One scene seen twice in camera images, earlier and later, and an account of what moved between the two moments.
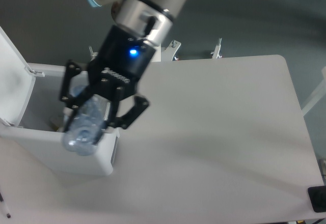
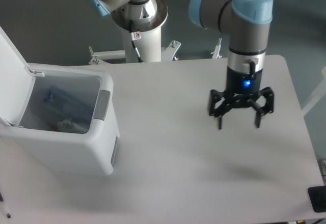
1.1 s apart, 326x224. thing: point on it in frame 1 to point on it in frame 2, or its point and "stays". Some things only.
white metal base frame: [165, 51] stays
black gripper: [113, 75] to [242, 88]
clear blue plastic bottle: [86, 123] to [66, 106]
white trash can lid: [16, 83] stays
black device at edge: [317, 197] stays
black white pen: [4, 206] stays
